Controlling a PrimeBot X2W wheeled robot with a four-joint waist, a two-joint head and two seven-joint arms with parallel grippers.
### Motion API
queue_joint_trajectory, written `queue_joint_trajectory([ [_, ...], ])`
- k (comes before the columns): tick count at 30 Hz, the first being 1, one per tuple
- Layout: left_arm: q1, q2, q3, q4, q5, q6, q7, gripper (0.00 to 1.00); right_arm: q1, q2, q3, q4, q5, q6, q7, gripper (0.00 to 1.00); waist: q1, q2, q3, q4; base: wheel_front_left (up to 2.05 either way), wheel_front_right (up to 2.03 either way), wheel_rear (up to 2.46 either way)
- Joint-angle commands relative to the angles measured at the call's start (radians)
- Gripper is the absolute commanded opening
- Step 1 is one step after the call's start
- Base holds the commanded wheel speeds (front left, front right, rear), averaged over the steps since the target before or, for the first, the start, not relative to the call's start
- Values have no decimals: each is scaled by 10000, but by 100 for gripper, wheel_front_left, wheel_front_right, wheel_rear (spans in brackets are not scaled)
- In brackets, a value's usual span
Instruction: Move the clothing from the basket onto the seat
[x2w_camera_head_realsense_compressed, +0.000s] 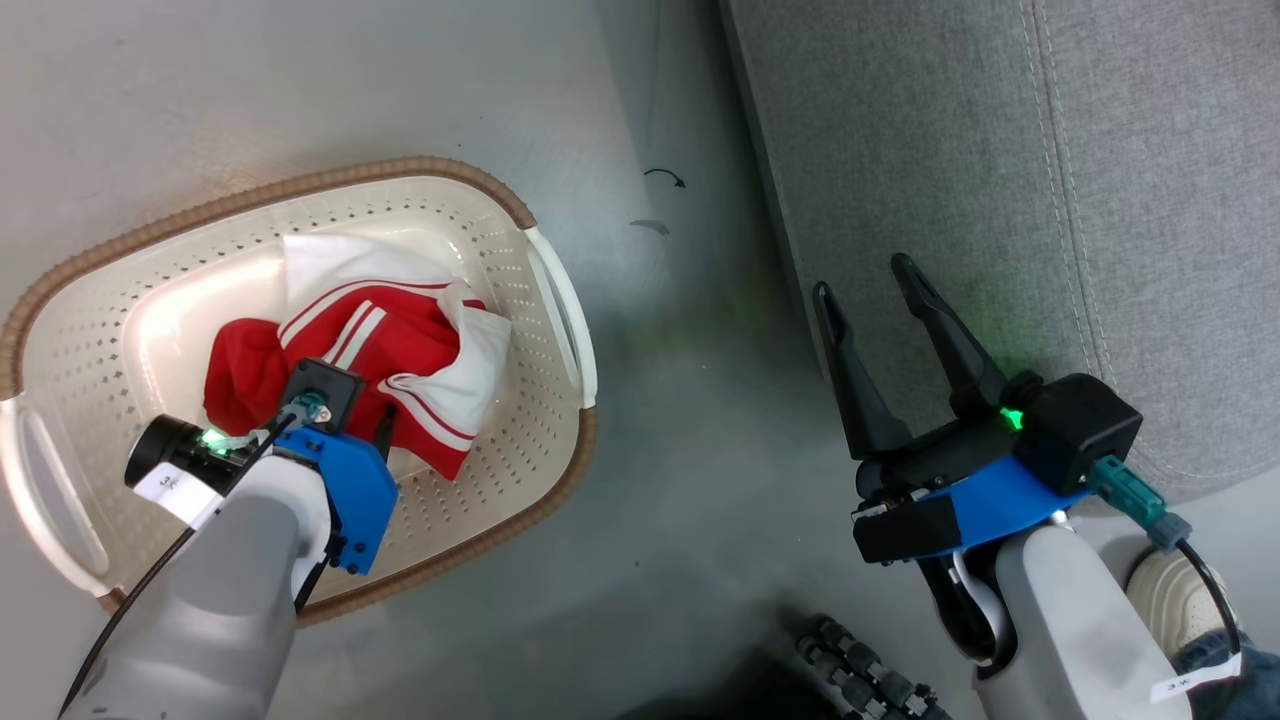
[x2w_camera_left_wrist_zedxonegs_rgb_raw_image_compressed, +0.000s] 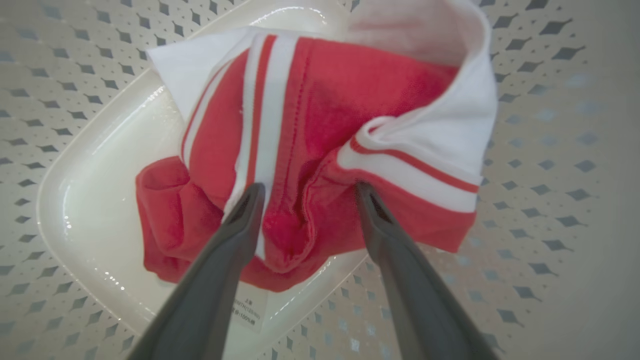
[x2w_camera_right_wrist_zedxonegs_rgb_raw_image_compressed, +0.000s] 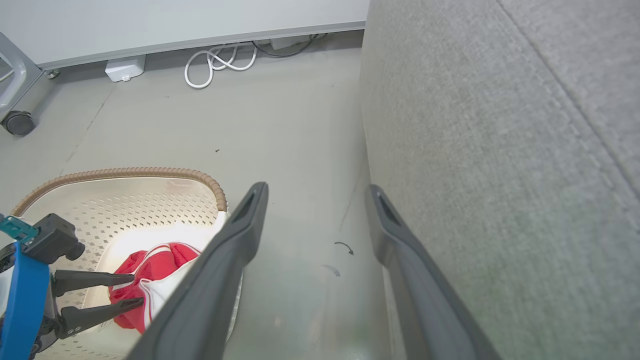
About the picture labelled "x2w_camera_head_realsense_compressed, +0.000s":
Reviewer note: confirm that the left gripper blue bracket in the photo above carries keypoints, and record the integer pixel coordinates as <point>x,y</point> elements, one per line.
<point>355,500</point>

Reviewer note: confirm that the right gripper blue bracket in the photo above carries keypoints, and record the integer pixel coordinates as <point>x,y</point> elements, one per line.
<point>960,490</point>

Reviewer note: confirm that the red and white garment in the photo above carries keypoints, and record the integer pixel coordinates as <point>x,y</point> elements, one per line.
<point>400,350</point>

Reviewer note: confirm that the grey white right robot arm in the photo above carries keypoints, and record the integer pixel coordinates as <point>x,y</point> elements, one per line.
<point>1070,630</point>

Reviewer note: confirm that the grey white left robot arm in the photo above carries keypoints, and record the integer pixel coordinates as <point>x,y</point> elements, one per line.
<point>220,620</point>

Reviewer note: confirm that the grey fabric sofa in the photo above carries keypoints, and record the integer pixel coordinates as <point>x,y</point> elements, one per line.
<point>980,200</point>

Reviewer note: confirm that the cream perforated laundry basket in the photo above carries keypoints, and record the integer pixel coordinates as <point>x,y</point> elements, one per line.
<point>120,330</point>

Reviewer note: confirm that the small black curled tie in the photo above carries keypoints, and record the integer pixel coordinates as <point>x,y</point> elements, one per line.
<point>668,177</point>

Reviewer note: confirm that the white sneaker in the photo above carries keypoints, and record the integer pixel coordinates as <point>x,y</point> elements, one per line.
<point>1180,595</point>

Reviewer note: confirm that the blue jeans leg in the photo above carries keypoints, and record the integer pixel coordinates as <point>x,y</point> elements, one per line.
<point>1240,685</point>

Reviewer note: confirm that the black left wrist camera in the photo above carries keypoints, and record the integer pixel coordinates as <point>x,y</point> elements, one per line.
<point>322,388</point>

